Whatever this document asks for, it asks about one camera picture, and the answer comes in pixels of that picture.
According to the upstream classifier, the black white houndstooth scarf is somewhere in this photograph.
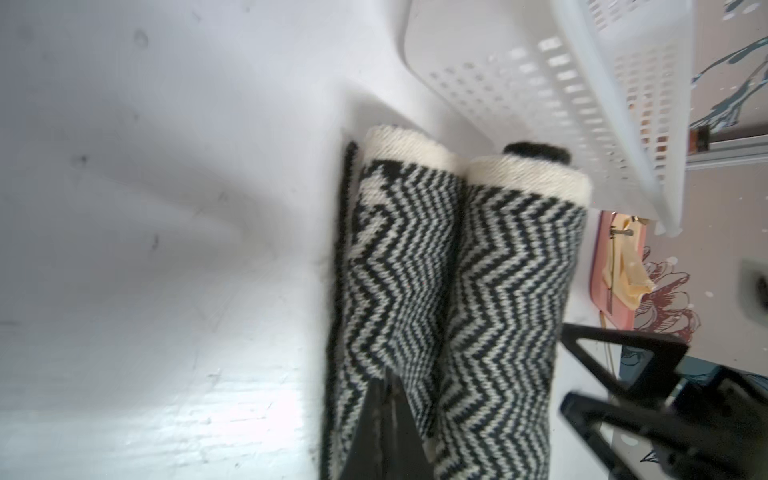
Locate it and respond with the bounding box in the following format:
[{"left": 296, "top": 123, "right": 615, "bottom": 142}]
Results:
[{"left": 319, "top": 125, "right": 592, "bottom": 479}]

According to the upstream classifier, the pink plastic tray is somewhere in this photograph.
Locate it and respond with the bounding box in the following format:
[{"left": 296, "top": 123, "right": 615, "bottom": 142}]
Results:
[{"left": 590, "top": 211, "right": 655, "bottom": 330}]

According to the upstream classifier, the white perforated plastic basket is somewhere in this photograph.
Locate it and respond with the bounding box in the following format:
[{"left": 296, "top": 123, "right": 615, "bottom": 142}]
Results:
[{"left": 403, "top": 0, "right": 694, "bottom": 236}]

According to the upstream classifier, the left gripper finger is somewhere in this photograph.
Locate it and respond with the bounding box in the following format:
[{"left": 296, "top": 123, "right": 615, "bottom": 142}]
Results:
[{"left": 340, "top": 369, "right": 434, "bottom": 480}]

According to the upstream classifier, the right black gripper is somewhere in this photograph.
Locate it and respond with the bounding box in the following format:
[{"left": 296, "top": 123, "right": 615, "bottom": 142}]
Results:
[{"left": 560, "top": 324, "right": 767, "bottom": 479}]

